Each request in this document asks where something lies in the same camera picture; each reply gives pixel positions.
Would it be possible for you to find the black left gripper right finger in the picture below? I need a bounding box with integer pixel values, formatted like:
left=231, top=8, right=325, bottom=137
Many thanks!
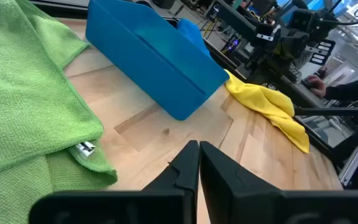
left=199, top=140, right=358, bottom=224

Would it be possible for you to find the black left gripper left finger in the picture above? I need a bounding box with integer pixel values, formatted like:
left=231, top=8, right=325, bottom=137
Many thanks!
left=29, top=139, right=200, bottom=224

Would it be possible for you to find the blue microfiber towel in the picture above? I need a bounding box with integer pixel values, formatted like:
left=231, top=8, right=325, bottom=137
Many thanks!
left=176, top=17, right=213, bottom=58

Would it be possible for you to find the green microfiber towel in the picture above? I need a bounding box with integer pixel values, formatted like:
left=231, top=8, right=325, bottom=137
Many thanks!
left=0, top=0, right=118, bottom=224

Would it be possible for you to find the person's forearm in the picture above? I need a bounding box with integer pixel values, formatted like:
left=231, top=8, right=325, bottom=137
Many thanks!
left=324, top=73, right=358, bottom=101

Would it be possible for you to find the yellow microfiber towel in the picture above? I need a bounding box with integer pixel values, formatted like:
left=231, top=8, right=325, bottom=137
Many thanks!
left=224, top=68, right=310, bottom=154

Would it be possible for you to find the blue plastic bin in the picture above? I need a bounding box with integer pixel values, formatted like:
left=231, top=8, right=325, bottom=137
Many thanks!
left=85, top=0, right=231, bottom=121

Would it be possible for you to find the person's hand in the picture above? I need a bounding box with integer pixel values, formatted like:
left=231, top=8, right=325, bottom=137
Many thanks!
left=306, top=74, right=328, bottom=99

